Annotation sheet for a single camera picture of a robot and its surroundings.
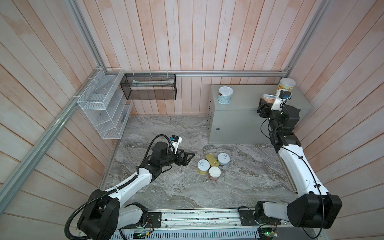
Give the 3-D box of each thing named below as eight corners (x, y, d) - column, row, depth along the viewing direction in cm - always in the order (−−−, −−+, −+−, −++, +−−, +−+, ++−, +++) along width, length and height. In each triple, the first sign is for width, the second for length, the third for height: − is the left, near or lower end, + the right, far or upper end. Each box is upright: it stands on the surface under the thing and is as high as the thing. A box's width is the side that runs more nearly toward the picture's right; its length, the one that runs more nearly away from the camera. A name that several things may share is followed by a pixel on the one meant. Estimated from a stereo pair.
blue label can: (217, 167, 94) (219, 163, 89) (216, 157, 98) (217, 152, 94) (228, 167, 94) (230, 163, 89) (226, 157, 98) (228, 152, 94)
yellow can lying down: (211, 170, 93) (212, 166, 88) (204, 158, 98) (205, 154, 94) (218, 167, 94) (219, 163, 90) (211, 156, 99) (212, 151, 95)
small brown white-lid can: (209, 180, 88) (210, 176, 83) (208, 170, 92) (209, 166, 87) (219, 180, 88) (221, 176, 83) (218, 170, 92) (219, 166, 87)
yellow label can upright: (197, 174, 91) (197, 170, 86) (197, 163, 96) (197, 159, 91) (209, 174, 91) (210, 170, 86) (208, 163, 96) (209, 159, 91)
